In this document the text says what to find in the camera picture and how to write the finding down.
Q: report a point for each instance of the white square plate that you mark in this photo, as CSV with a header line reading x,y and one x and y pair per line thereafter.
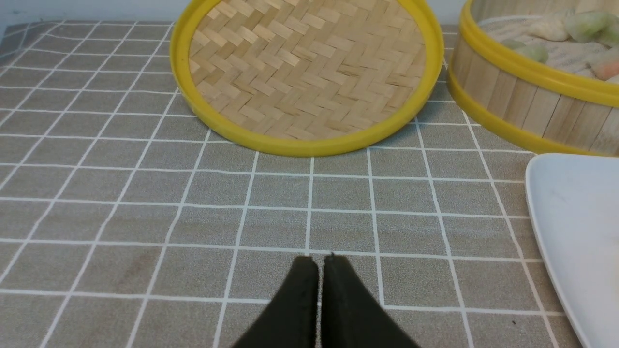
x,y
573,203

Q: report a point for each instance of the green dumpling back centre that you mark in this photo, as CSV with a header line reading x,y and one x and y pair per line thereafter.
x,y
593,26

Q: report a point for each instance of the white dumpling back left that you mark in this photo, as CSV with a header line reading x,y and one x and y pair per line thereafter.
x,y
550,29

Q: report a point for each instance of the grey checked tablecloth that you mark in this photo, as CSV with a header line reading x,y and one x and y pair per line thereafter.
x,y
125,222

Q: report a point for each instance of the pink shrimp dumpling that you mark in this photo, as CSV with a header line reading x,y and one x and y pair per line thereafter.
x,y
605,66

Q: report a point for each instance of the yellow rimmed bamboo steamer basket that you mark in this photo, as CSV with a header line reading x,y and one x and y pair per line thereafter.
x,y
532,105

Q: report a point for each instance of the yellow rimmed bamboo steamer lid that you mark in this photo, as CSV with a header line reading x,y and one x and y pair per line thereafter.
x,y
306,78

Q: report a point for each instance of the green dumpling left front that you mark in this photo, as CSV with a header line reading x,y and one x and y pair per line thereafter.
x,y
535,52

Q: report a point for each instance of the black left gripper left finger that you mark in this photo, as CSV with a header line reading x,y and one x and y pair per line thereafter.
x,y
289,320

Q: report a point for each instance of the green dumpling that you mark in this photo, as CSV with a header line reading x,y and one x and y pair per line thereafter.
x,y
593,26
535,52

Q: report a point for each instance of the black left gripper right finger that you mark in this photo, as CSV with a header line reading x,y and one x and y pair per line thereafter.
x,y
350,316

